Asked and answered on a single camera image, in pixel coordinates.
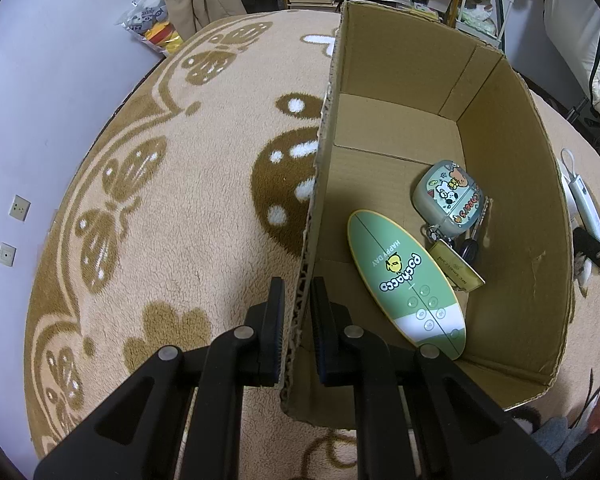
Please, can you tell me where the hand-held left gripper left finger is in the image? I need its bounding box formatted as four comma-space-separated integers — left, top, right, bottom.
32, 276, 287, 480

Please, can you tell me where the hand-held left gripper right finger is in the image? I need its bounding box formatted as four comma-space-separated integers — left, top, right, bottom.
310, 276, 561, 480

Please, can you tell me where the blue power bank with strap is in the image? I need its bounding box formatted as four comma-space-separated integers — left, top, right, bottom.
560, 149, 600, 242

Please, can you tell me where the green oval board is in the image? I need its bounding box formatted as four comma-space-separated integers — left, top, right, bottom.
347, 208, 467, 361

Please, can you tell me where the yellow key tag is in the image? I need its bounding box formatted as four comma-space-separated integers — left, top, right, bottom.
422, 220, 486, 292

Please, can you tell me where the grey cartoon earbuds case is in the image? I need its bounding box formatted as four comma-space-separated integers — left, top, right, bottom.
412, 160, 488, 228

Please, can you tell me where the cardboard box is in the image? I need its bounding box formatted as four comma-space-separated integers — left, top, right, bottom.
279, 0, 580, 428

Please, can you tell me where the blue-grey trouser leg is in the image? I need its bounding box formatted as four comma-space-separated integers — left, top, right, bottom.
530, 414, 600, 480

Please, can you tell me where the green tissue pack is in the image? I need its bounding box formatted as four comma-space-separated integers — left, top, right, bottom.
459, 4, 500, 38

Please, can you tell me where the plastic bag of toys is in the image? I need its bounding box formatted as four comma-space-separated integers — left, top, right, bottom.
116, 0, 185, 56

